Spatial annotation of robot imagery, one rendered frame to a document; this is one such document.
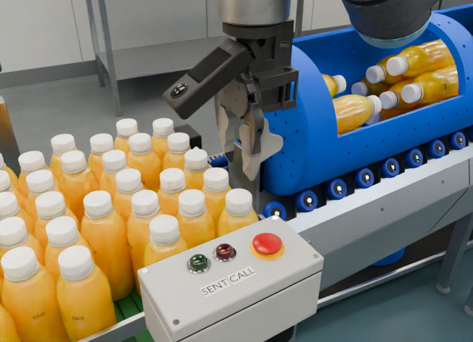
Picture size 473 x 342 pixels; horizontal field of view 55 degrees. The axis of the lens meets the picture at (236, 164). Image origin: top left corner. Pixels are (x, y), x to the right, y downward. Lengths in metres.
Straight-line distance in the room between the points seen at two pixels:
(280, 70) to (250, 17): 0.09
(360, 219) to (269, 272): 0.48
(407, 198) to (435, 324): 1.03
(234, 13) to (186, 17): 3.79
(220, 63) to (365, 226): 0.57
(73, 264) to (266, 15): 0.37
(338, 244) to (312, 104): 0.34
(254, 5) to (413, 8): 0.18
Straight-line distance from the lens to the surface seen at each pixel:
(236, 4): 0.53
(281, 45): 0.59
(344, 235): 0.97
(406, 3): 0.55
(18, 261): 0.63
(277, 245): 0.55
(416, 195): 1.11
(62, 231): 0.65
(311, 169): 0.78
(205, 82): 0.54
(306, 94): 0.75
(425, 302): 2.11
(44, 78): 4.19
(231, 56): 0.55
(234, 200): 0.66
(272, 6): 0.53
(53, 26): 4.10
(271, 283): 0.53
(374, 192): 1.00
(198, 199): 0.67
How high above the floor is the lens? 1.48
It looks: 32 degrees down
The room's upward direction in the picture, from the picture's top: straight up
